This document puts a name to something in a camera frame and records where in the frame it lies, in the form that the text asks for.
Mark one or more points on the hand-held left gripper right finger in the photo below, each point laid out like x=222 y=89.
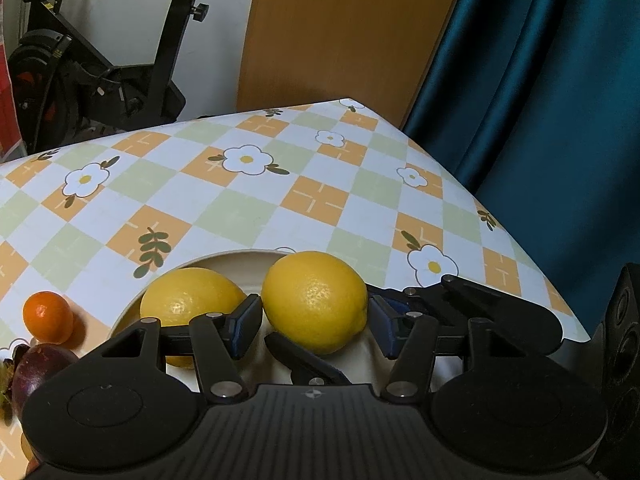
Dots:
x=386 y=327

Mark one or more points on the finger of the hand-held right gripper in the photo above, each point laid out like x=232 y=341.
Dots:
x=305 y=360
x=510 y=310

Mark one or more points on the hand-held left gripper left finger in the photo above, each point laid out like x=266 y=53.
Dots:
x=245 y=327

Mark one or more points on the yellow lemon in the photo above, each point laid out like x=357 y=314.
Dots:
x=315 y=300
x=190 y=295

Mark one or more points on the cream round plate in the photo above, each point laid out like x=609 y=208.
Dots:
x=227 y=266

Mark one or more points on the checkered floral tablecloth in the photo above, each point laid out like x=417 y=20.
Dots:
x=250 y=210

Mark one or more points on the small orange tangerine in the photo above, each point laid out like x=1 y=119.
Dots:
x=47 y=316

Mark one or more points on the teal curtain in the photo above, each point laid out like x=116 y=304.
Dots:
x=550 y=110

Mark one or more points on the purple passion fruit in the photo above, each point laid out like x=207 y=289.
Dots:
x=35 y=375

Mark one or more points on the wooden board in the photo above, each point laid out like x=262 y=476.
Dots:
x=340 y=35

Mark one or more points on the black exercise bike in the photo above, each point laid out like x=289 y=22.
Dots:
x=65 y=75

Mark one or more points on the red printed wall tapestry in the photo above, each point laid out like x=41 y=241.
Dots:
x=6 y=110

